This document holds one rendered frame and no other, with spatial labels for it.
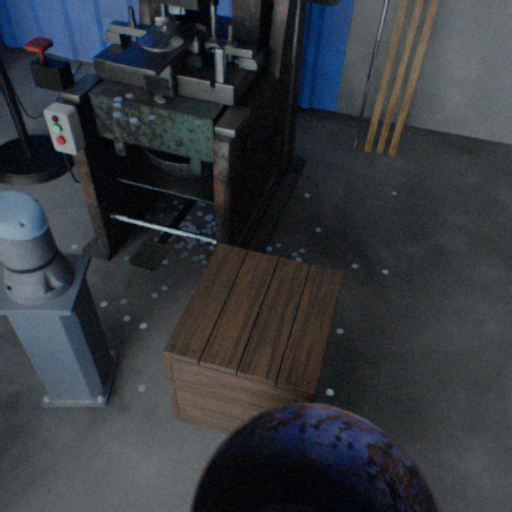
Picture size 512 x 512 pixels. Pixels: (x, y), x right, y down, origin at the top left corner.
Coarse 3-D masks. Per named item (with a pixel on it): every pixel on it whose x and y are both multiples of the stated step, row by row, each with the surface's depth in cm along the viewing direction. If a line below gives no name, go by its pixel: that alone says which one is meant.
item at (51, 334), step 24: (72, 264) 121; (0, 288) 115; (72, 288) 115; (0, 312) 111; (24, 312) 111; (48, 312) 111; (72, 312) 112; (96, 312) 134; (24, 336) 119; (48, 336) 119; (72, 336) 121; (96, 336) 134; (48, 360) 127; (72, 360) 127; (96, 360) 135; (48, 384) 135; (72, 384) 135; (96, 384) 139
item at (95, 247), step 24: (144, 24) 172; (72, 96) 142; (96, 144) 158; (96, 168) 160; (96, 192) 163; (120, 192) 180; (144, 192) 199; (96, 216) 171; (144, 216) 202; (96, 240) 180; (120, 240) 188
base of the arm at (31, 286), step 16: (64, 256) 116; (16, 272) 106; (32, 272) 107; (48, 272) 109; (64, 272) 113; (16, 288) 109; (32, 288) 109; (48, 288) 111; (64, 288) 114; (32, 304) 111
